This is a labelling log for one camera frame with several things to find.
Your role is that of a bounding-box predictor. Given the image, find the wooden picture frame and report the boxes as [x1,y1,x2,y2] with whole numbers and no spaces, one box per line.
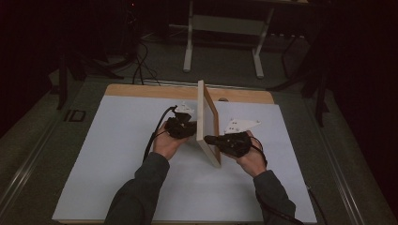
[196,80,222,169]

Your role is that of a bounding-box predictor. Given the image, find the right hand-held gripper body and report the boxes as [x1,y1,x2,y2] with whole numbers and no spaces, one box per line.
[220,118,262,158]

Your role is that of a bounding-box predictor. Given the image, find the metal floor rail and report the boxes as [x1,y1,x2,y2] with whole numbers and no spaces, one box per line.
[0,118,64,214]
[313,125,367,225]

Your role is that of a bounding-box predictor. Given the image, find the person's right hand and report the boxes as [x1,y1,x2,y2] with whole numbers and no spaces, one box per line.
[234,130,268,178]

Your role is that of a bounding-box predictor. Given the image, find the left hand-held gripper cable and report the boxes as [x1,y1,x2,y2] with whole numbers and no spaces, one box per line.
[143,105,177,163]

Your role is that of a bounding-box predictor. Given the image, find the white metal desk frame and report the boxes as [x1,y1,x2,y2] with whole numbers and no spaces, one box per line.
[182,0,276,79]

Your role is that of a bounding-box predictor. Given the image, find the person's left hand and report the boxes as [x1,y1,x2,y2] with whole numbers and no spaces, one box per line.
[152,121,190,161]

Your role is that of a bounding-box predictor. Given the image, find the white paper sheet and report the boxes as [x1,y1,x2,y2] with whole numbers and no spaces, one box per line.
[51,95,317,223]

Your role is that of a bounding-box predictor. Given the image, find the black floor cables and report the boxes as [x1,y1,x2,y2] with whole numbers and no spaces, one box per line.
[130,40,162,86]

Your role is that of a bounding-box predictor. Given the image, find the black floor socket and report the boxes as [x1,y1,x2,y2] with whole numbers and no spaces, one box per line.
[64,109,87,123]

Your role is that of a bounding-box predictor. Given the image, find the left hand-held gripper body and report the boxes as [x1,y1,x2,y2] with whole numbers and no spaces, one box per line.
[164,101,195,141]

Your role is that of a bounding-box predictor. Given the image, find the black metal stand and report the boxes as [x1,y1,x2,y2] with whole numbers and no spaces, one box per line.
[266,31,331,128]
[55,50,126,111]

